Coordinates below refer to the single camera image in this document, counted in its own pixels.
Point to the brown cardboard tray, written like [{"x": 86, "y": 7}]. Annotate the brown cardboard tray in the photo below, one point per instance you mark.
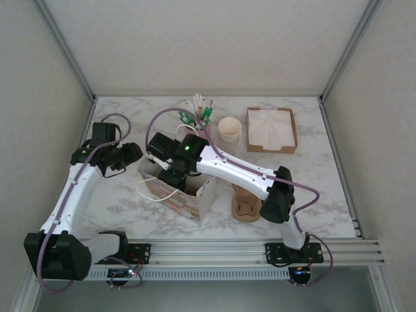
[{"x": 260, "y": 149}]

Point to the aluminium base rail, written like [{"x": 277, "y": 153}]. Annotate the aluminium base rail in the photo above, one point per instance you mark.
[{"x": 208, "y": 252}]

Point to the white sachet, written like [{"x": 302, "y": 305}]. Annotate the white sachet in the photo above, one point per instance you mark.
[
  {"x": 198, "y": 100},
  {"x": 188, "y": 104}
]

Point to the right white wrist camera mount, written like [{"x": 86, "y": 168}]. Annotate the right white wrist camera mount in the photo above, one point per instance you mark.
[{"x": 157, "y": 162}]

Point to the wrinkled white napkin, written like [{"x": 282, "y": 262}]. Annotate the wrinkled white napkin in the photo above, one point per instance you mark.
[{"x": 269, "y": 126}]

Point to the pink cup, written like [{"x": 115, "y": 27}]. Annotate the pink cup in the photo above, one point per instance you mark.
[{"x": 202, "y": 130}]

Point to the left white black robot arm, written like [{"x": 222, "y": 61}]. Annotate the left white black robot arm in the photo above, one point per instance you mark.
[{"x": 74, "y": 201}]

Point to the small electronics board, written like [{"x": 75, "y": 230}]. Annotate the small electronics board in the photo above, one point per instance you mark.
[
  {"x": 122, "y": 273},
  {"x": 302, "y": 276}
]

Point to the aluminium frame post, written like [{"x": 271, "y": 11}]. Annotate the aluminium frame post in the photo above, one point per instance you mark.
[
  {"x": 350, "y": 48},
  {"x": 66, "y": 48}
]

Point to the green sachet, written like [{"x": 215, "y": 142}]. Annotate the green sachet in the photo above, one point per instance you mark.
[
  {"x": 208, "y": 112},
  {"x": 182, "y": 119}
]

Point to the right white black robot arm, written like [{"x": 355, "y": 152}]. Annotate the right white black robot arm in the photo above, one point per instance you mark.
[{"x": 234, "y": 169}]

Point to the patterned paper gift bag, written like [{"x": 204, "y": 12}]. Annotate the patterned paper gift bag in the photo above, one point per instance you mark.
[{"x": 188, "y": 208}]

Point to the white napkin stack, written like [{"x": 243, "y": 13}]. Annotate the white napkin stack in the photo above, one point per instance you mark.
[{"x": 252, "y": 133}]

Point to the brown pulp cup carrier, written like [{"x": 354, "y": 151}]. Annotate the brown pulp cup carrier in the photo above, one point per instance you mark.
[{"x": 247, "y": 208}]

